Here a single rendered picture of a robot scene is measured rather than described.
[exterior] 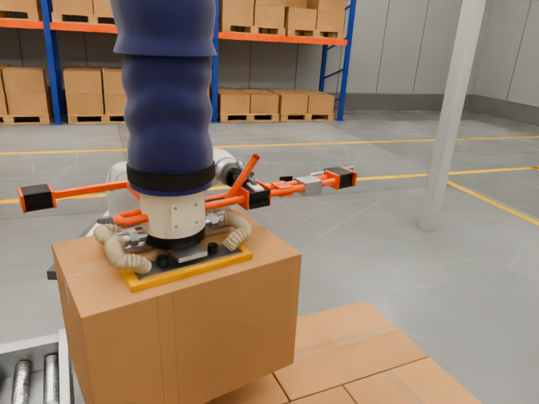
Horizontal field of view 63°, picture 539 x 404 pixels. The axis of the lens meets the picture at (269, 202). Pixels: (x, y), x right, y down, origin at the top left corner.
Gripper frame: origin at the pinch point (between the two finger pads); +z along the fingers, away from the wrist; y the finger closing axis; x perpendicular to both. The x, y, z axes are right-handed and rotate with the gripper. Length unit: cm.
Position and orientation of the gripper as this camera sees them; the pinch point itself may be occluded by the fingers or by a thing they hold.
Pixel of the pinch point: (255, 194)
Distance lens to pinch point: 132.9
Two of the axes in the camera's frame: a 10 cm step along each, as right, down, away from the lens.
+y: -0.6, 9.3, 3.6
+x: -9.1, 1.0, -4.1
